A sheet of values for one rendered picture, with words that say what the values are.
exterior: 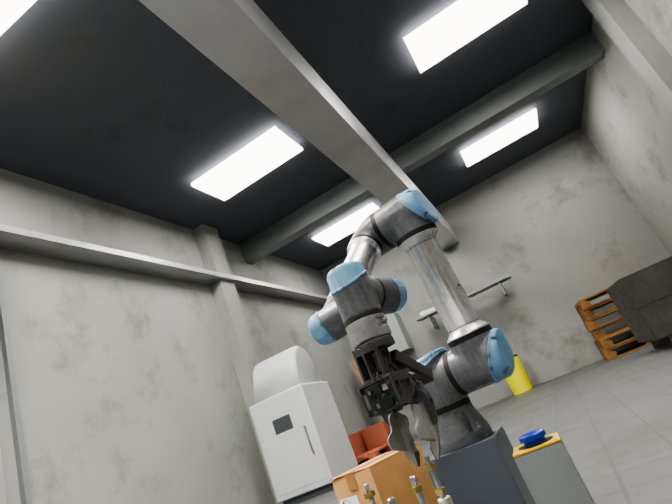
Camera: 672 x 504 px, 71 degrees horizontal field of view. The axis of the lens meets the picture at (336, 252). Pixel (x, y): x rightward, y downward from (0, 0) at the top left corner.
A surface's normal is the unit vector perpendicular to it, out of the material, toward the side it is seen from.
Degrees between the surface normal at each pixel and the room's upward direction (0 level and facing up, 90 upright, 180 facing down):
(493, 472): 90
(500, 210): 90
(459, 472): 90
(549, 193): 90
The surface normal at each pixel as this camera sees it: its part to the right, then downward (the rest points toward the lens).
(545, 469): -0.37, -0.21
